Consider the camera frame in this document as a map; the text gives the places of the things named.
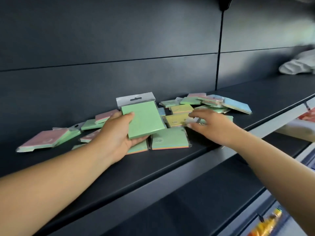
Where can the green sticky note packet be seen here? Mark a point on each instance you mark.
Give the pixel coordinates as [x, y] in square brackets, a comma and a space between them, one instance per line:
[145, 120]

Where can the person's right forearm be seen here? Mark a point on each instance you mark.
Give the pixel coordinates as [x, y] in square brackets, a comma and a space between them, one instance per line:
[283, 176]

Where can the yellow sticky note packet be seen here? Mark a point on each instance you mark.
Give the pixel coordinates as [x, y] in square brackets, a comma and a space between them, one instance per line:
[176, 120]

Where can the person's right hand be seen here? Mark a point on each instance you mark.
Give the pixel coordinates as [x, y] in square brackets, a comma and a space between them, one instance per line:
[216, 129]

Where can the person's left forearm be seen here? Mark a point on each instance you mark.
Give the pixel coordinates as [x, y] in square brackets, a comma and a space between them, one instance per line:
[49, 189]

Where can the person's left hand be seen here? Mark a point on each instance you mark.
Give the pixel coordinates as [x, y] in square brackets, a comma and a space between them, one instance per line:
[110, 141]

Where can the yellow orange snack packet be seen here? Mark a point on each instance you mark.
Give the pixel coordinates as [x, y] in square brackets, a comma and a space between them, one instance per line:
[267, 223]

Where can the dark shelf board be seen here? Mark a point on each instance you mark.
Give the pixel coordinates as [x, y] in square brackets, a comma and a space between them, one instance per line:
[196, 199]
[258, 95]

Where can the pile of pastel notepad packs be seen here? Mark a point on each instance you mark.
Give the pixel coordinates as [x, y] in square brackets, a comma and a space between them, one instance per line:
[169, 138]

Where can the person's left thumb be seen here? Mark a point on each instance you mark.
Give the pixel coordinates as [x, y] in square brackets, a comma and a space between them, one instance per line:
[121, 116]

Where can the red and white package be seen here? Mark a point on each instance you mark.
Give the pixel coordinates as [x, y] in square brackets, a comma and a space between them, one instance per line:
[305, 125]

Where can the black shelf bracket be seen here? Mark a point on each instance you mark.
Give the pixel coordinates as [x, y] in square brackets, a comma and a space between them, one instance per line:
[225, 2]

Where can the black shelf upright strip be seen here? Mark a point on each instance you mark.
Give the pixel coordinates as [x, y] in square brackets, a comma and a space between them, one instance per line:
[219, 51]

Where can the person's right fingers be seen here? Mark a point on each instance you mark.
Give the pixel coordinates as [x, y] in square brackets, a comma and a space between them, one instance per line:
[199, 115]

